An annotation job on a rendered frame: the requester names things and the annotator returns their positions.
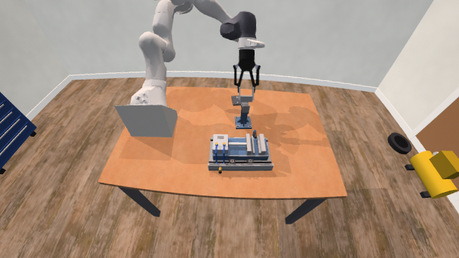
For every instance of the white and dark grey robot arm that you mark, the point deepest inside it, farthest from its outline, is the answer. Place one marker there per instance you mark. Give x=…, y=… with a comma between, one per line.
x=241, y=28

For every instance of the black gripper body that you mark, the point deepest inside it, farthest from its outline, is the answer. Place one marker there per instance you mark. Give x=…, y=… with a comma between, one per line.
x=246, y=57

